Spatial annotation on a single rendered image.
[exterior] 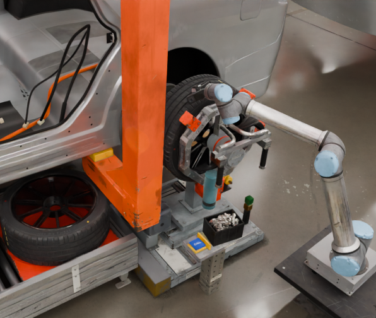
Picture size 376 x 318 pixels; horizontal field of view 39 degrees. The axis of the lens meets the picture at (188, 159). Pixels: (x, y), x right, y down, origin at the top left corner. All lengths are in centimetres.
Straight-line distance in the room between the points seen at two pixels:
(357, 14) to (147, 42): 316
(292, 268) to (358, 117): 254
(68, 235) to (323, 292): 150
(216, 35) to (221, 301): 167
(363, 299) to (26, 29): 296
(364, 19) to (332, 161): 279
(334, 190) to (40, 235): 162
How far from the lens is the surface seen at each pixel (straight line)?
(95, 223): 314
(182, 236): 356
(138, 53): 239
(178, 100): 306
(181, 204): 367
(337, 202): 277
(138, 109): 253
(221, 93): 272
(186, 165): 308
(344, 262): 295
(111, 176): 314
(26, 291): 304
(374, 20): 523
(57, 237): 308
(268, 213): 404
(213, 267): 324
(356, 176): 464
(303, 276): 326
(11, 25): 429
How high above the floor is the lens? 267
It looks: 37 degrees down
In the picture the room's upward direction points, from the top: 5 degrees clockwise
